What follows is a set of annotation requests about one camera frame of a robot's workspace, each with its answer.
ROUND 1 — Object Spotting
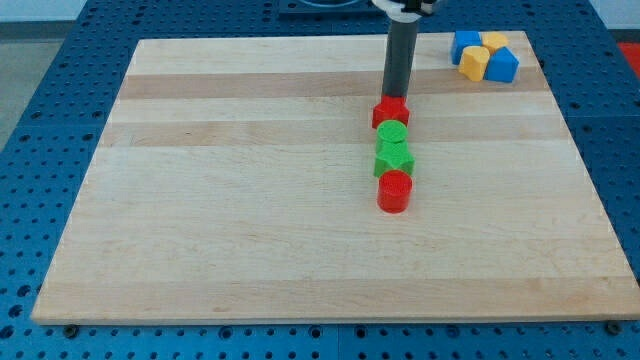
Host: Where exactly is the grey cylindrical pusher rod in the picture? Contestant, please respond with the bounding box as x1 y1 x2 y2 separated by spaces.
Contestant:
382 20 419 98

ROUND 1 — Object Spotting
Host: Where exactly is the green star block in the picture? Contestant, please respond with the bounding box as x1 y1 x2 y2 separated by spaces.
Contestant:
373 142 415 177

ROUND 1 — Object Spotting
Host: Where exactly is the red cylinder block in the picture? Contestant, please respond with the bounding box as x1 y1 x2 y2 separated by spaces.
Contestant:
377 170 413 213

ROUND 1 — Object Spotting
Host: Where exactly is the blue triangle block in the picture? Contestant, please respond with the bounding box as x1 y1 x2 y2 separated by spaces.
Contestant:
484 47 520 83

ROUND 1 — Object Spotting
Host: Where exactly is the yellow hexagon block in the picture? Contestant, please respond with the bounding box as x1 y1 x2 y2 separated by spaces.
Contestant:
481 31 509 55

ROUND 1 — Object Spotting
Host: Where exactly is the blue cube block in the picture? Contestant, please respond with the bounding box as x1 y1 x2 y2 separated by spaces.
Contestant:
450 30 482 65

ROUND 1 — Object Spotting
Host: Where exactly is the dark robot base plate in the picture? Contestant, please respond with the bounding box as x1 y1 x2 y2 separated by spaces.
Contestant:
277 0 384 19

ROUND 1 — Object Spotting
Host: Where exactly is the green cylinder block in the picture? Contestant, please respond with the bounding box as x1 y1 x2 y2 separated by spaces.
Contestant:
376 119 408 152

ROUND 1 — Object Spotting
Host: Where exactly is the yellow heart block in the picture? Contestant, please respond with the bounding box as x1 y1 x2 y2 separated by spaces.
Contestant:
458 46 491 82

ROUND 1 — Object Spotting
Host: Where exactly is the red star block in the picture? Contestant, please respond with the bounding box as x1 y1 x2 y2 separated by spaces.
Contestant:
371 95 410 129

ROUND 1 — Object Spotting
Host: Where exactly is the wooden board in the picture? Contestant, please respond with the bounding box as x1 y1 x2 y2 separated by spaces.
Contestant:
31 31 639 325

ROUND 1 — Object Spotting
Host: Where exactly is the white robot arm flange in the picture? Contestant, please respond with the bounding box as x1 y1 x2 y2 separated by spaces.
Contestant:
372 0 442 23

